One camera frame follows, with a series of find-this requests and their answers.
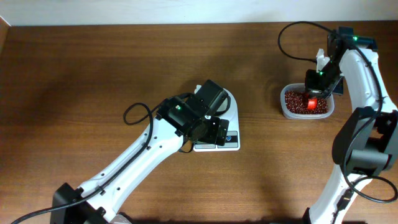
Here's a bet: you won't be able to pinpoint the clear plastic container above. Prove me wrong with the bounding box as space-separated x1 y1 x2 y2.
280 83 335 119

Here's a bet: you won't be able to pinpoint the white digital kitchen scale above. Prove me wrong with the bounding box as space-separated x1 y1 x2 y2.
193 89 241 152

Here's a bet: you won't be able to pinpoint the red beans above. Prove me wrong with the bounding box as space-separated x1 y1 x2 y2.
285 91 328 114

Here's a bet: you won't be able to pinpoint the orange measuring scoop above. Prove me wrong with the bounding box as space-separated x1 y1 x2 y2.
303 93 318 110

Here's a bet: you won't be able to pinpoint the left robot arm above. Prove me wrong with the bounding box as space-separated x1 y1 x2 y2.
50 80 239 223

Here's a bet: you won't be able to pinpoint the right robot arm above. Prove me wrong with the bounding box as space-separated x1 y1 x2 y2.
303 27 397 223

